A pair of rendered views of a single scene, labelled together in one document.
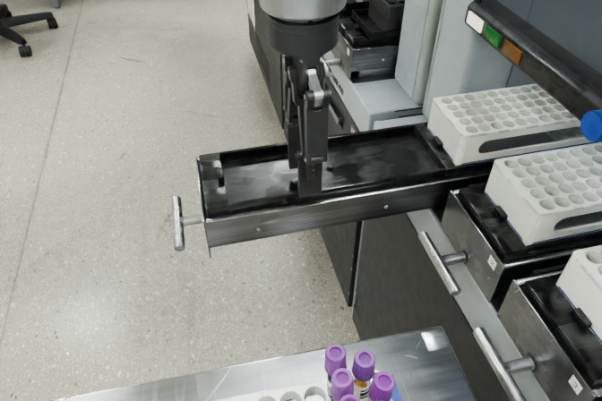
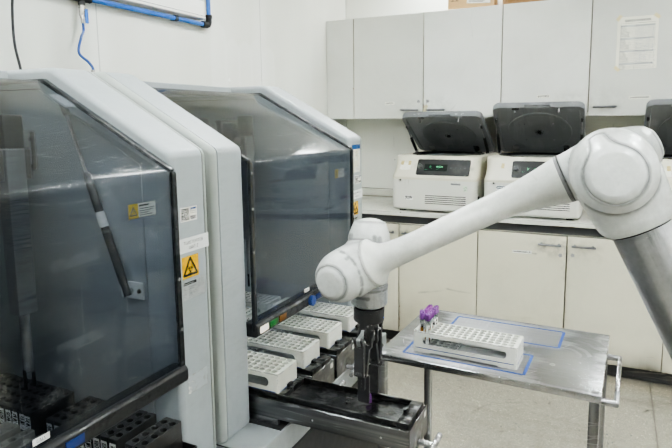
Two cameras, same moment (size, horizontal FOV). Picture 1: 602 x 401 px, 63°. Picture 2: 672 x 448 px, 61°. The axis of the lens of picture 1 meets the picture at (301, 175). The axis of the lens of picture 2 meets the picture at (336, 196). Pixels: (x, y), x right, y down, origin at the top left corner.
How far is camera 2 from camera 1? 1.78 m
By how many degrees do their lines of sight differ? 119
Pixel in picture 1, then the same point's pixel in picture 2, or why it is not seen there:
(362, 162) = (328, 399)
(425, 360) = (390, 350)
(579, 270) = (331, 333)
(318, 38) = not seen: hidden behind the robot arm
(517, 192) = (313, 345)
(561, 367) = (350, 349)
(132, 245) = not seen: outside the picture
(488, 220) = (320, 362)
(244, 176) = (391, 415)
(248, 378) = (442, 363)
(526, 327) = (343, 360)
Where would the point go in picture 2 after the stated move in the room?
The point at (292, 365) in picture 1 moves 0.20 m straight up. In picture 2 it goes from (427, 360) to (428, 292)
